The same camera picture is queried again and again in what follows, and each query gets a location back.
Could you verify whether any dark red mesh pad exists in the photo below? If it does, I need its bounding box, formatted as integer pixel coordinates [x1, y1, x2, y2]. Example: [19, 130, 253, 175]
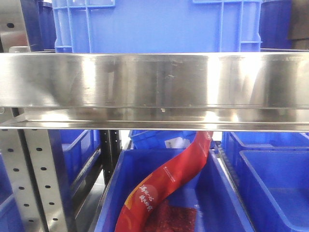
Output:
[143, 200, 197, 232]

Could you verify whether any blue bin lower right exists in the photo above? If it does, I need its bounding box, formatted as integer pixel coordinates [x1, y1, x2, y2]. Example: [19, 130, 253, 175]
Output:
[222, 131, 309, 232]

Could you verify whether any red printed plastic bag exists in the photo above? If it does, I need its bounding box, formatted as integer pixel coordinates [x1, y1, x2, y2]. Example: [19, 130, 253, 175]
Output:
[115, 131, 213, 232]

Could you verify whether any blue bin lower left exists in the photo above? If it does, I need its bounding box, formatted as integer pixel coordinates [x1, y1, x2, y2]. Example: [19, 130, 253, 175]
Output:
[58, 129, 101, 187]

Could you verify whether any large blue crate upper shelf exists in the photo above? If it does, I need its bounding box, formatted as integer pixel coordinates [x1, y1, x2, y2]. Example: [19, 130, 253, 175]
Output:
[52, 0, 262, 53]

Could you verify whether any stainless steel shelf rail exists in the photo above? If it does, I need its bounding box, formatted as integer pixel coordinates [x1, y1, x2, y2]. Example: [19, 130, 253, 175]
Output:
[0, 52, 309, 131]

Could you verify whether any perforated steel shelf upright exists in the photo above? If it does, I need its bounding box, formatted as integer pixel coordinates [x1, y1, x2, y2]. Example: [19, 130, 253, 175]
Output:
[0, 129, 76, 232]

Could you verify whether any blue bin rear centre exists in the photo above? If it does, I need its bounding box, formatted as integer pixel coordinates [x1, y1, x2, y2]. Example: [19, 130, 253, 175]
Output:
[128, 130, 218, 150]

